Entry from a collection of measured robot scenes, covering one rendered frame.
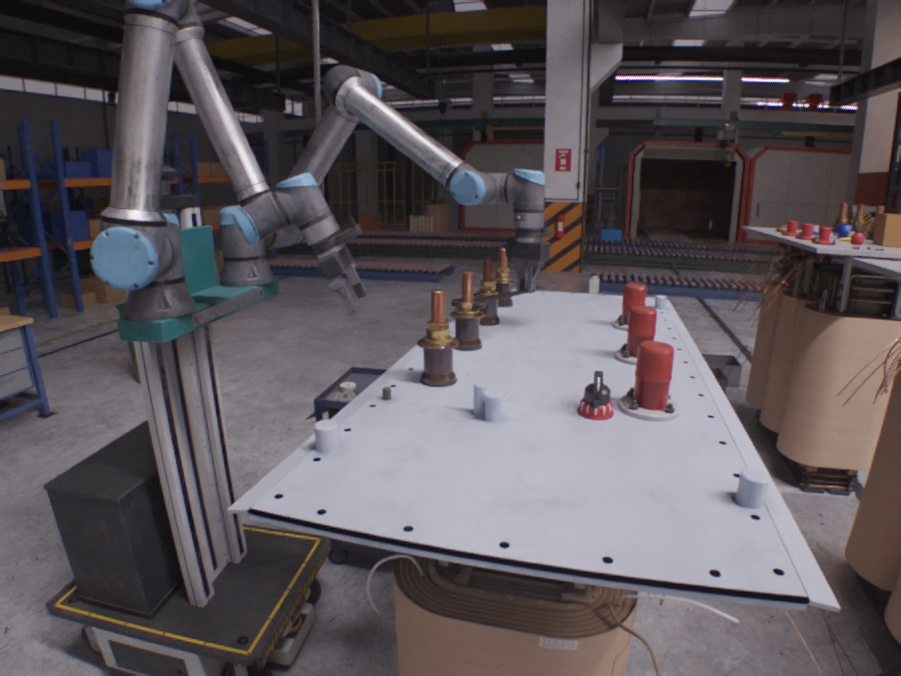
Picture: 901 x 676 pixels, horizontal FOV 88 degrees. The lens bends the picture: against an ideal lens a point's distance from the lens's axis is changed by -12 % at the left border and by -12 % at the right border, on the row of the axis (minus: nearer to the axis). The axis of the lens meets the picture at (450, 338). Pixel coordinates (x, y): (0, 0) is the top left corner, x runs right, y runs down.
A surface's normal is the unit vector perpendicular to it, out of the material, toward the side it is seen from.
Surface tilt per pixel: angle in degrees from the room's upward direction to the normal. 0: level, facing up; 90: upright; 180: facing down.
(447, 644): 90
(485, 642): 90
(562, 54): 90
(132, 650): 90
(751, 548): 0
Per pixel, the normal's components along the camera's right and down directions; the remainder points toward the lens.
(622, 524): 0.00, -0.96
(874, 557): -0.93, 0.10
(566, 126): -0.27, 0.27
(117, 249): 0.24, 0.35
